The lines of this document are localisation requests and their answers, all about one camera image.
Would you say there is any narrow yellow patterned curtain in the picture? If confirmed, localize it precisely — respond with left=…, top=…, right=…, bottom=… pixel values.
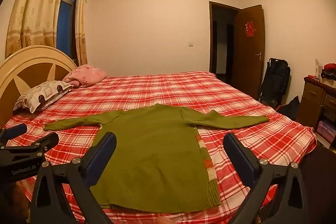
left=75, top=0, right=90, bottom=65

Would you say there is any red cloth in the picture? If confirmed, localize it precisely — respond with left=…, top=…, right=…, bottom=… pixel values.
left=321, top=63, right=336, bottom=79

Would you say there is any person's left hand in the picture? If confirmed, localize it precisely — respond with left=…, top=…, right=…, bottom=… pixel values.
left=9, top=181, right=30, bottom=224

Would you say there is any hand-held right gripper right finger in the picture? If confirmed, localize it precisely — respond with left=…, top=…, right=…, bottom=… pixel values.
left=223, top=132, right=306, bottom=224

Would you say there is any cream and brown headboard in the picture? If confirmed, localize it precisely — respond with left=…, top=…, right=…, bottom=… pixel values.
left=0, top=45, right=79, bottom=127

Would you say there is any patterned grey white pillow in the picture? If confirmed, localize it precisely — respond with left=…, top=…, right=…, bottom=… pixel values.
left=13, top=80, right=75, bottom=114

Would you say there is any purple box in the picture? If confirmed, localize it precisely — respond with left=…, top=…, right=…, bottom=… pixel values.
left=317, top=119, right=336, bottom=138

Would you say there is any pink floral pillow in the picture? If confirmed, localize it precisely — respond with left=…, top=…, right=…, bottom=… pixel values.
left=62, top=64, right=108, bottom=87

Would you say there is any window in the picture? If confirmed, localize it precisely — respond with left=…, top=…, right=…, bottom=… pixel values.
left=56, top=0, right=80, bottom=62

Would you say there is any green knitted sweater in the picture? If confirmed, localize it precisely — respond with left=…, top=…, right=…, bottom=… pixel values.
left=43, top=104, right=270, bottom=213

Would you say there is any dark wooden door frame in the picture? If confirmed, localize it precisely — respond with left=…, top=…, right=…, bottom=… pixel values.
left=209, top=1, right=240, bottom=75

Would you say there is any wide yellow patterned curtain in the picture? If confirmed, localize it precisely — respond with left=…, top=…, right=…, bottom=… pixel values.
left=5, top=0, right=74, bottom=59

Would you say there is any wooden dresser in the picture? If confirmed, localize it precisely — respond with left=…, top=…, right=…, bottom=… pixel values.
left=299, top=76, right=336, bottom=148

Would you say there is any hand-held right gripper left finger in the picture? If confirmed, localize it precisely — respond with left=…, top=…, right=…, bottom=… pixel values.
left=30, top=132, right=117, bottom=224

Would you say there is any red paper door decoration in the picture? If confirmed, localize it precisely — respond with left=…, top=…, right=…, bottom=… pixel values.
left=245, top=21, right=257, bottom=38

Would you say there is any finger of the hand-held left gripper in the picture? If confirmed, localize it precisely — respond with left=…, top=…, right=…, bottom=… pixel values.
left=0, top=123, right=28, bottom=141
left=0, top=132, right=60, bottom=159

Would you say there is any black suitcase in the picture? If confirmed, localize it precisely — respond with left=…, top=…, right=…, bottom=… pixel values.
left=259, top=58, right=291, bottom=107

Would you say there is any white wall socket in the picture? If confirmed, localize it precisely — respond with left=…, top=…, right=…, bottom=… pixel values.
left=315, top=58, right=323, bottom=77

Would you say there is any brown wooden door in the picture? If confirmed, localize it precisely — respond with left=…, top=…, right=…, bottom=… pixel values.
left=232, top=5, right=265, bottom=101

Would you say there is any red plaid bed sheet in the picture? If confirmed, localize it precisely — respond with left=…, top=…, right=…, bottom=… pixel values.
left=0, top=70, right=317, bottom=224

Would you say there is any black bag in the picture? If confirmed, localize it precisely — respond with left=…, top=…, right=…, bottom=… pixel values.
left=278, top=95, right=301, bottom=120

